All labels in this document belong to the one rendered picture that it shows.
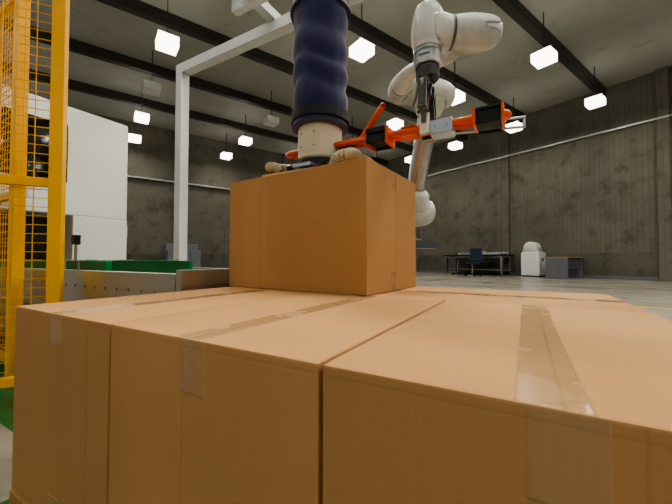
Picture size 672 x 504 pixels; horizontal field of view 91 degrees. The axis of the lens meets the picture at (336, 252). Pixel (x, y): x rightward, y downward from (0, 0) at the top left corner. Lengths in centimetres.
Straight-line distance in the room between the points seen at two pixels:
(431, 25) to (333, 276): 85
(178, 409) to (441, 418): 35
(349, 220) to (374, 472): 73
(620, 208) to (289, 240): 1400
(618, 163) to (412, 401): 1474
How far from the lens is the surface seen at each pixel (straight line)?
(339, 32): 148
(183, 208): 476
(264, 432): 42
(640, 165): 1481
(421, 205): 186
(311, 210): 106
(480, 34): 133
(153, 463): 60
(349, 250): 96
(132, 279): 153
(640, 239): 1451
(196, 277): 131
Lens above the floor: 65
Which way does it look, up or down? 1 degrees up
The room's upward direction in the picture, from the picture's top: straight up
